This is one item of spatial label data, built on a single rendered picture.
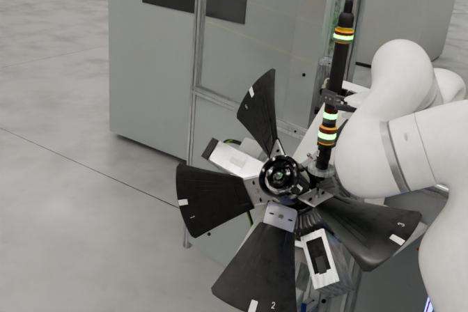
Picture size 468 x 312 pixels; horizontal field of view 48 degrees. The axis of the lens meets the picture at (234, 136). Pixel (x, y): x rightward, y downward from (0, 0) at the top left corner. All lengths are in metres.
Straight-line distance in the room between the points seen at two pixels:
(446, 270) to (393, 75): 0.27
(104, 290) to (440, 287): 2.34
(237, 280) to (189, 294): 1.49
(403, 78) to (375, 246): 0.60
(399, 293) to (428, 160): 1.64
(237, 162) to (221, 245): 1.30
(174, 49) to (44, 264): 1.72
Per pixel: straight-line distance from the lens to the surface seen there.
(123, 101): 4.35
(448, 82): 1.09
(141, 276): 2.99
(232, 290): 1.40
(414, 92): 0.80
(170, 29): 3.86
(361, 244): 1.29
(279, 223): 1.44
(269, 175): 1.42
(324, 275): 1.45
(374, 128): 0.74
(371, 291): 2.39
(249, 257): 1.40
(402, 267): 2.26
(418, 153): 0.70
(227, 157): 1.72
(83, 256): 3.16
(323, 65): 1.88
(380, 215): 1.37
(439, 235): 0.73
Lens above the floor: 1.86
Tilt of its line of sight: 23 degrees down
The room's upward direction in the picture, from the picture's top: 5 degrees clockwise
